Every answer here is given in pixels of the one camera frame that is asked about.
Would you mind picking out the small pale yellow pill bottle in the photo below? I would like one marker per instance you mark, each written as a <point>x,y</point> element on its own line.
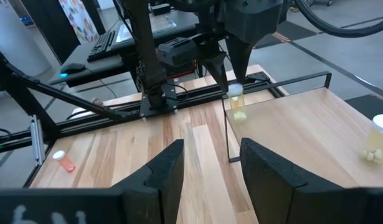
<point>378,140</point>
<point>237,102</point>

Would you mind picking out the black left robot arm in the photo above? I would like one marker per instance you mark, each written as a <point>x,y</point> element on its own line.
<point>146,46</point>

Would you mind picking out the brown crumpled lump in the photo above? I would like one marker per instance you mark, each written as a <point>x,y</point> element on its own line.
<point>97,101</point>

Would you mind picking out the silver aluminium bar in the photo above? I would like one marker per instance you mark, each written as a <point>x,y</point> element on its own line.
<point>37,140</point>

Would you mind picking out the flat grey screen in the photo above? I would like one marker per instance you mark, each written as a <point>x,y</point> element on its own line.
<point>147,28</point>

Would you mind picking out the small pink pill bottle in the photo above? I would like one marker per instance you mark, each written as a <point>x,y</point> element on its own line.
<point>64,160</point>

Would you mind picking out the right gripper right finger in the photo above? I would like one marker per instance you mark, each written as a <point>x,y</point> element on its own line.
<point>303,205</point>

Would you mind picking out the black computer mouse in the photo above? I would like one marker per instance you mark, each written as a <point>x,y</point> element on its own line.
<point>72,68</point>

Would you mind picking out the grey office desk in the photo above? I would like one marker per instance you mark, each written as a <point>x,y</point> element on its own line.
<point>116,59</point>

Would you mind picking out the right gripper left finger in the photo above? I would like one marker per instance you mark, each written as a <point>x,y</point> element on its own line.
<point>85,205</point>

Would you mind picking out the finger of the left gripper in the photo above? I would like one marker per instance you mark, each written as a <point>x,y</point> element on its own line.
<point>185,51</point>
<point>239,57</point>

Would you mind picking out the colourful patterned poster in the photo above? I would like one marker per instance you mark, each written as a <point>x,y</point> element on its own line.
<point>80,18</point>

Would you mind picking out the black keyboard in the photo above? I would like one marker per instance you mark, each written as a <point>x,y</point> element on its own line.
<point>101,45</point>

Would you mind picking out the black aluminium rig frame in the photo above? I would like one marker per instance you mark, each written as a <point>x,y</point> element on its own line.
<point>197,95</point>

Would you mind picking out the wooden shelf black metal frame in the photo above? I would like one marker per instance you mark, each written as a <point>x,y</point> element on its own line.
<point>303,133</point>

